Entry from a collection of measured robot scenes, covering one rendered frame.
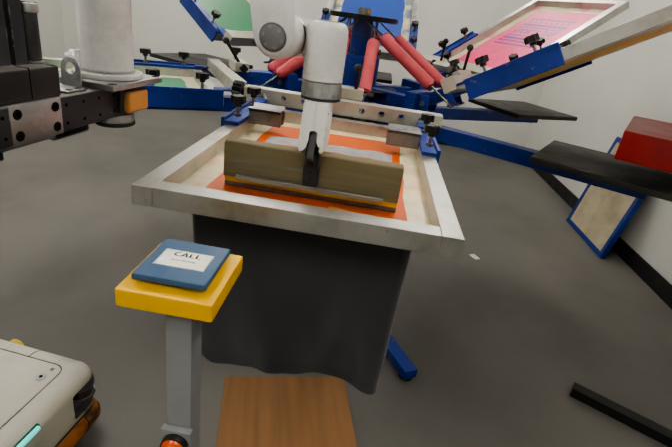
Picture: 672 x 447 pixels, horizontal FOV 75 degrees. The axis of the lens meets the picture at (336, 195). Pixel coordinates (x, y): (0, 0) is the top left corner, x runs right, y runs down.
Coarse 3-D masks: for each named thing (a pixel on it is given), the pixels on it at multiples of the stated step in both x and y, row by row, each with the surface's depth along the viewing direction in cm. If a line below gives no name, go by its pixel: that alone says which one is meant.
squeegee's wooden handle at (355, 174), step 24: (240, 144) 87; (264, 144) 87; (240, 168) 89; (264, 168) 88; (288, 168) 88; (336, 168) 86; (360, 168) 86; (384, 168) 85; (360, 192) 88; (384, 192) 87
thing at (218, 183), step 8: (272, 128) 138; (280, 128) 139; (288, 128) 141; (296, 128) 142; (264, 136) 129; (280, 136) 131; (288, 136) 132; (296, 136) 133; (328, 144) 130; (224, 176) 96; (208, 184) 91; (216, 184) 91; (224, 184) 92; (240, 192) 89; (248, 192) 89; (256, 192) 90; (264, 192) 91; (272, 192) 91; (288, 200) 88; (296, 200) 89; (304, 200) 89
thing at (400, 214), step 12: (336, 144) 131; (348, 144) 133; (360, 144) 134; (372, 144) 136; (384, 144) 138; (396, 156) 128; (312, 204) 88; (324, 204) 89; (336, 204) 90; (384, 216) 87; (396, 216) 88
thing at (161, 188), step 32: (224, 128) 118; (352, 128) 146; (384, 128) 144; (192, 160) 93; (160, 192) 77; (192, 192) 77; (224, 192) 79; (256, 224) 77; (288, 224) 77; (320, 224) 76; (352, 224) 75; (384, 224) 76; (416, 224) 77; (448, 224) 79; (448, 256) 76
